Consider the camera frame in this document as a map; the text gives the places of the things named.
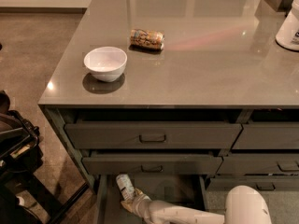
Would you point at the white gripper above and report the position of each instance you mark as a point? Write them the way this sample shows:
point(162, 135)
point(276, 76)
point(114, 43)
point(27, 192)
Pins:
point(142, 203)

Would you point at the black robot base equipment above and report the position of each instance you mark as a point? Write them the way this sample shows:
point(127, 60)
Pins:
point(20, 156)

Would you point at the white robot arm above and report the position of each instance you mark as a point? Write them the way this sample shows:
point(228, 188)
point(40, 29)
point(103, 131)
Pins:
point(243, 205)

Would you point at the middle left grey drawer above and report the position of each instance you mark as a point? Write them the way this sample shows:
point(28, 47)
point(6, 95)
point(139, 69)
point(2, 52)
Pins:
point(152, 162)

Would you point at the grey drawer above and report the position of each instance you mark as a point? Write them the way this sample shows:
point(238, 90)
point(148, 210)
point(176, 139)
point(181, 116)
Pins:
point(260, 164)
point(259, 182)
point(276, 129)
point(153, 129)
point(152, 162)

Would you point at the open bottom left drawer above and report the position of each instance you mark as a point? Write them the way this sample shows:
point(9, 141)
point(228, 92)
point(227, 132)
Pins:
point(183, 190)

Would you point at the top left grey drawer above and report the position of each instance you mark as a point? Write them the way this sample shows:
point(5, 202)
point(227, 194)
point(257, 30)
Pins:
point(153, 129)

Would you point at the middle right grey drawer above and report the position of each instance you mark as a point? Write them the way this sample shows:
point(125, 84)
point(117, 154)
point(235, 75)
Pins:
point(260, 164)

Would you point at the grey counter cabinet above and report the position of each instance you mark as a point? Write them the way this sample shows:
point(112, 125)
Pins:
point(218, 55)

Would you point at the bottom right grey drawer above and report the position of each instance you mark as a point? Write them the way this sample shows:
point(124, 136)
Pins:
point(259, 182)

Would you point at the top right grey drawer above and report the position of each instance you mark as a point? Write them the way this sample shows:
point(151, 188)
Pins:
point(276, 129)

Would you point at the white ceramic bowl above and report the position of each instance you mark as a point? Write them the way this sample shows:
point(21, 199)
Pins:
point(106, 63)

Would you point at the patterned snack can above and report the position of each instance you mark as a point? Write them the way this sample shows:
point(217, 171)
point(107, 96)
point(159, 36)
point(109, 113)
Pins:
point(147, 39)

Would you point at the white wipes canister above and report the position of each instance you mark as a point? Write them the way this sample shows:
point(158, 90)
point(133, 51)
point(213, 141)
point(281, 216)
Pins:
point(288, 34)

